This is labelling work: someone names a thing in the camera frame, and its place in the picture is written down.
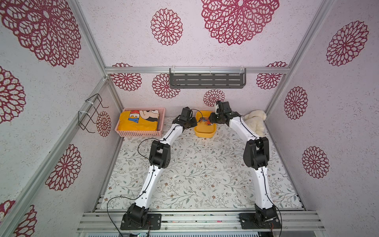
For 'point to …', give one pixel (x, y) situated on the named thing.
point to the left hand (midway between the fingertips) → (196, 121)
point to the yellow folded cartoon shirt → (138, 120)
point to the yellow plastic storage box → (205, 128)
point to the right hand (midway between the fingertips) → (210, 115)
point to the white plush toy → (254, 119)
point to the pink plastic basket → (154, 133)
